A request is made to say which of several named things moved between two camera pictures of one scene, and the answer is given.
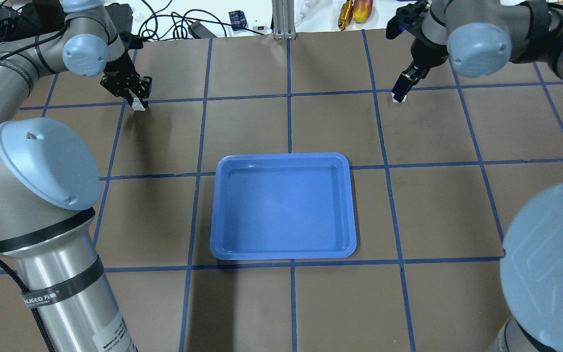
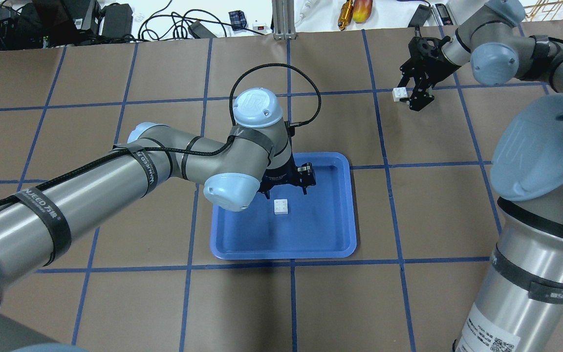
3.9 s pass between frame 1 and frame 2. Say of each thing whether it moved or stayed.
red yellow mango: stayed
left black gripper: moved
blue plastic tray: stayed
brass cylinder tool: stayed
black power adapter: stayed
